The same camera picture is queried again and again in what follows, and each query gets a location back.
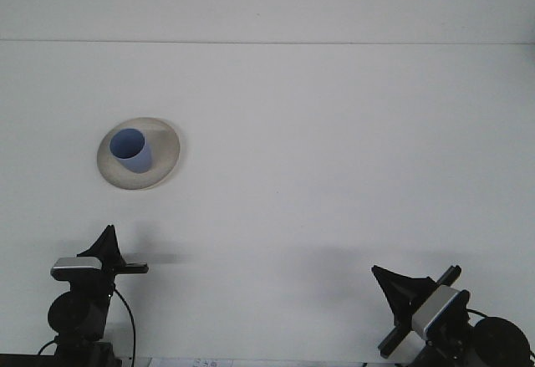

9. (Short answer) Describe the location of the pale round plate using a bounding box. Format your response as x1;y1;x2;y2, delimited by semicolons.
96;116;185;192

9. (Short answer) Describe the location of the pale blue cup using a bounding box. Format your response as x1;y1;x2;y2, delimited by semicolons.
109;128;153;175

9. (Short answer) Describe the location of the grey gripper camera box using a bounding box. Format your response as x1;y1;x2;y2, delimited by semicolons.
50;257;105;282
411;285;470;339

